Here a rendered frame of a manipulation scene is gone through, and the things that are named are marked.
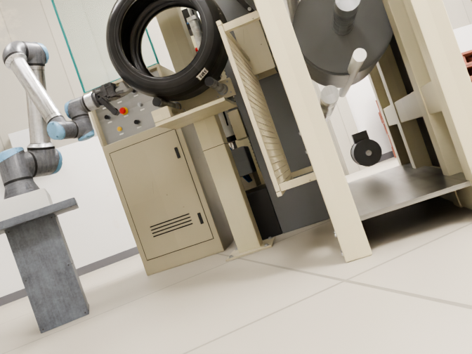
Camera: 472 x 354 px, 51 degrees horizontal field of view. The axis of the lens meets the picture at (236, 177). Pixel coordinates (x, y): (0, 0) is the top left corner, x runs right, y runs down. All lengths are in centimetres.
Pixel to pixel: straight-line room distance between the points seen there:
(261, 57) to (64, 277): 155
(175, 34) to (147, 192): 103
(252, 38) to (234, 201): 88
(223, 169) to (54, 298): 111
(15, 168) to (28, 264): 51
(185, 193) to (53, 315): 107
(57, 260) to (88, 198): 259
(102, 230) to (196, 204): 226
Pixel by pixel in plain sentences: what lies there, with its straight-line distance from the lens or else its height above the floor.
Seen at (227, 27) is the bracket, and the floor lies 97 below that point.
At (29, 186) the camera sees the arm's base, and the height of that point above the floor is 74.
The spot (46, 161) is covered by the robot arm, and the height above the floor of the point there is 85.
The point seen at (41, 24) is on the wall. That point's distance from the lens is 575.
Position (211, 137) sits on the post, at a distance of 279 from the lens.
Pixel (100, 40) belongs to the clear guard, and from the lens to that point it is 349.
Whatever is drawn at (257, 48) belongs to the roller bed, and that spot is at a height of 103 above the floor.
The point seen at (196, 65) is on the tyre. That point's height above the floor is 98.
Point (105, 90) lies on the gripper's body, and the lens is 265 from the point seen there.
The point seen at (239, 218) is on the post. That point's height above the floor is 20.
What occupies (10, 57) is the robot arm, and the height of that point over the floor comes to 139.
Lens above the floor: 43
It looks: level
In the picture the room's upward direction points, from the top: 19 degrees counter-clockwise
